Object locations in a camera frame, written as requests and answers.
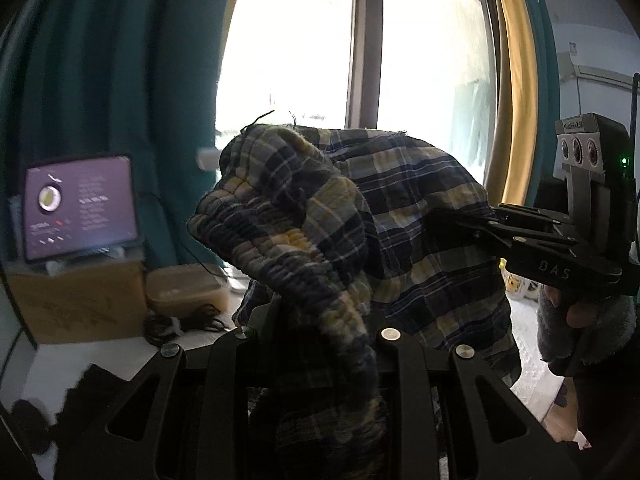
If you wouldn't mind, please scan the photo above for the black cloth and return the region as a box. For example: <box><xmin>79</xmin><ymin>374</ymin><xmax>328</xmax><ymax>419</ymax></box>
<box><xmin>54</xmin><ymin>362</ymin><xmax>128</xmax><ymax>443</ymax></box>

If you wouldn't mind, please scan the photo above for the tablet with purple screen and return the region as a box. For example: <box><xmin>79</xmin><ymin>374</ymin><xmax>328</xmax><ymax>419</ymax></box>
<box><xmin>22</xmin><ymin>154</ymin><xmax>146</xmax><ymax>266</ymax></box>

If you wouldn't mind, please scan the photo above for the teal curtain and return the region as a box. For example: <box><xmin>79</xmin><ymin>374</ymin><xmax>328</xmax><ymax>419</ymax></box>
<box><xmin>0</xmin><ymin>0</ymin><xmax>236</xmax><ymax>271</ymax></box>
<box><xmin>515</xmin><ymin>0</ymin><xmax>561</xmax><ymax>181</ymax></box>

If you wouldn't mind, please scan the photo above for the blue plaid shirt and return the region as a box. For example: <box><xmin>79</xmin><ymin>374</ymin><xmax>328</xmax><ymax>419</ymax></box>
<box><xmin>186</xmin><ymin>124</ymin><xmax>523</xmax><ymax>480</ymax></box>

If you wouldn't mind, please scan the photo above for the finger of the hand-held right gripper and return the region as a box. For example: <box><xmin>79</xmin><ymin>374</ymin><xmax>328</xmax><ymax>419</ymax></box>
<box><xmin>429</xmin><ymin>207</ymin><xmax>581</xmax><ymax>261</ymax></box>
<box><xmin>492</xmin><ymin>202</ymin><xmax>576</xmax><ymax>233</ymax></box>

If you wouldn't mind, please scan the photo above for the dark window frame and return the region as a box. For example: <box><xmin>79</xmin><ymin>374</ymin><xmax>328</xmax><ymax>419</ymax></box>
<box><xmin>345</xmin><ymin>0</ymin><xmax>383</xmax><ymax>131</ymax></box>

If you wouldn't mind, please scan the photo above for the white air conditioner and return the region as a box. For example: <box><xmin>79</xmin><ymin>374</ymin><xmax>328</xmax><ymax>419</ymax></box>
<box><xmin>570</xmin><ymin>62</ymin><xmax>640</xmax><ymax>86</ymax></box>

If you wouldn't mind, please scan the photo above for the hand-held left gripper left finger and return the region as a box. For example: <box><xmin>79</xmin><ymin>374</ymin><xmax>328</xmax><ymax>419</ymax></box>
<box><xmin>105</xmin><ymin>326</ymin><xmax>263</xmax><ymax>480</ymax></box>

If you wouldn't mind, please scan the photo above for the person's right forearm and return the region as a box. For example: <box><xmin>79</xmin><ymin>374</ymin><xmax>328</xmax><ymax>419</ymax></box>
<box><xmin>547</xmin><ymin>345</ymin><xmax>640</xmax><ymax>461</ymax></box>

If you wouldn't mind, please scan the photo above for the black cable bundle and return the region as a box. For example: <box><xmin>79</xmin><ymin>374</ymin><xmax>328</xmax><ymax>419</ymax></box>
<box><xmin>144</xmin><ymin>305</ymin><xmax>233</xmax><ymax>348</ymax></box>

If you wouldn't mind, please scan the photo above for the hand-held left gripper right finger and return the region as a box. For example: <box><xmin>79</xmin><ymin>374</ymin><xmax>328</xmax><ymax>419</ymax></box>
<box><xmin>371</xmin><ymin>326</ymin><xmax>530</xmax><ymax>480</ymax></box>

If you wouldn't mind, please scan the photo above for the white textured tablecloth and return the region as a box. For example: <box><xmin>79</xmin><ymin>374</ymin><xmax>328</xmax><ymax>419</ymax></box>
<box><xmin>22</xmin><ymin>270</ymin><xmax>593</xmax><ymax>453</ymax></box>

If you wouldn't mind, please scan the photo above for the yellow plastic container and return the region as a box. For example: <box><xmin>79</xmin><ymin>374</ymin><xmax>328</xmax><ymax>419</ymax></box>
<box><xmin>145</xmin><ymin>263</ymin><xmax>231</xmax><ymax>318</ymax></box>

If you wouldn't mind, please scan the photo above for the person's right hand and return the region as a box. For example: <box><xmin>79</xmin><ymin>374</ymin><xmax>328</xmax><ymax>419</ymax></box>
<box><xmin>537</xmin><ymin>285</ymin><xmax>637</xmax><ymax>376</ymax></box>

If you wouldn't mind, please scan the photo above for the white cartoon mug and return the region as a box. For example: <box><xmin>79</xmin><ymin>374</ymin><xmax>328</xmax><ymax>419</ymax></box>
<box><xmin>502</xmin><ymin>260</ymin><xmax>541</xmax><ymax>303</ymax></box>

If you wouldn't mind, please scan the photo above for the cardboard box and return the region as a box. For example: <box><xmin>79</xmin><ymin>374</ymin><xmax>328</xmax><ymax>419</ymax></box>
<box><xmin>5</xmin><ymin>255</ymin><xmax>151</xmax><ymax>346</ymax></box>

